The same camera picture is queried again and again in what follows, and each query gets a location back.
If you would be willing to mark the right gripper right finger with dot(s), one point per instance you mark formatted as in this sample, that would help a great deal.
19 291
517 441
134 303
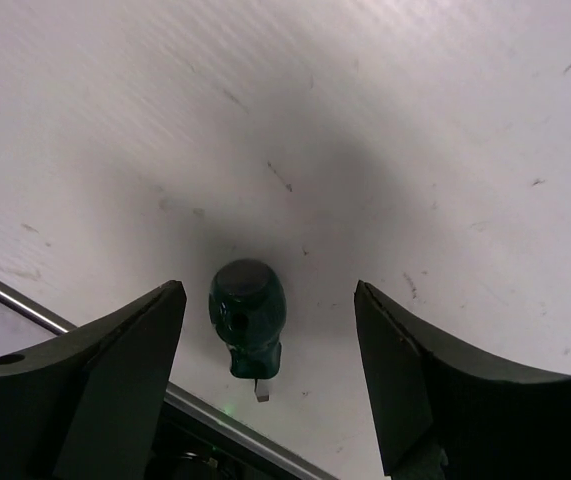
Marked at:
445 409

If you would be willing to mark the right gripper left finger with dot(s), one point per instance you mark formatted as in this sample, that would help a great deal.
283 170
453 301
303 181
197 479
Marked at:
85 405

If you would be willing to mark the green stubby screwdriver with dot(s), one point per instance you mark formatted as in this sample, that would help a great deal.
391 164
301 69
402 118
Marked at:
247 308

